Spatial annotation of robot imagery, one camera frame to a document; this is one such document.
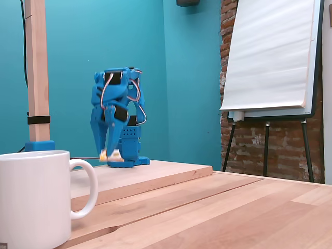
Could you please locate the white sweet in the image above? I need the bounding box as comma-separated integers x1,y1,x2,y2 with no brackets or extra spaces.
99,149,123,161

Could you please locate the white ceramic mug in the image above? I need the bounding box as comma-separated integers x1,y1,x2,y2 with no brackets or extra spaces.
0,150,99,249

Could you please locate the light wooden base board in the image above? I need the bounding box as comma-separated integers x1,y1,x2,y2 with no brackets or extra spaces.
69,160,213,206

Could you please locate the white flip chart pad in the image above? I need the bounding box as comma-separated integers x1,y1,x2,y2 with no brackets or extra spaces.
219,0,319,111

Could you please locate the black flip chart easel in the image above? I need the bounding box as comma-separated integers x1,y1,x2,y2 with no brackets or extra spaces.
222,0,325,184

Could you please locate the red white black servo wire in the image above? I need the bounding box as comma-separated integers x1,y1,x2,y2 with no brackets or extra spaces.
126,75,148,126

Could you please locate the black strap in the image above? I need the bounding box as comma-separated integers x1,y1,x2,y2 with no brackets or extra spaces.
27,116,51,126

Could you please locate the blue post mount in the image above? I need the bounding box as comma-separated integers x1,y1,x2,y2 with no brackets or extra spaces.
24,140,56,152

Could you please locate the wooden post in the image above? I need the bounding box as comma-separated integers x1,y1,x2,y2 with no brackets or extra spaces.
24,0,50,143

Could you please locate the thin black camera cable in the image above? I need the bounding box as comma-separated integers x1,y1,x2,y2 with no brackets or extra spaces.
20,0,29,88

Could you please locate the dark wall-mounted box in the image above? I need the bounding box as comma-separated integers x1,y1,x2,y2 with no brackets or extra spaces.
176,0,200,7

